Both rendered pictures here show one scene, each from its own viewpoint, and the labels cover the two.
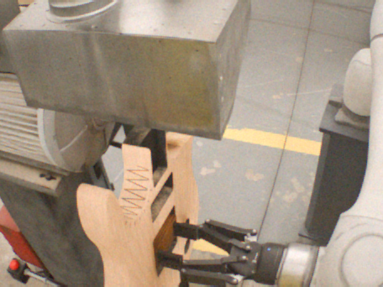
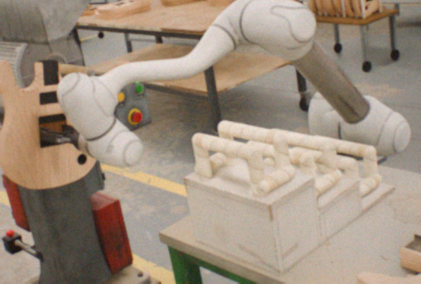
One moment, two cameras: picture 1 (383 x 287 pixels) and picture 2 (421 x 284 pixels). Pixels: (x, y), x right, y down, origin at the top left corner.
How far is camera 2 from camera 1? 1.59 m
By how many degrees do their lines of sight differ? 36
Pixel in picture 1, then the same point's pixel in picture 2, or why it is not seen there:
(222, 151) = not seen: hidden behind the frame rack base
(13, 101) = (10, 52)
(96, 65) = (17, 14)
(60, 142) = (23, 72)
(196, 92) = (39, 22)
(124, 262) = (10, 107)
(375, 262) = (68, 81)
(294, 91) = not seen: hidden behind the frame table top
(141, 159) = (39, 67)
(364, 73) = (313, 107)
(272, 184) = not seen: hidden behind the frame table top
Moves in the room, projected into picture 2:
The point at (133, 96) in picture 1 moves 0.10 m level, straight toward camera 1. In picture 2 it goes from (28, 28) to (10, 36)
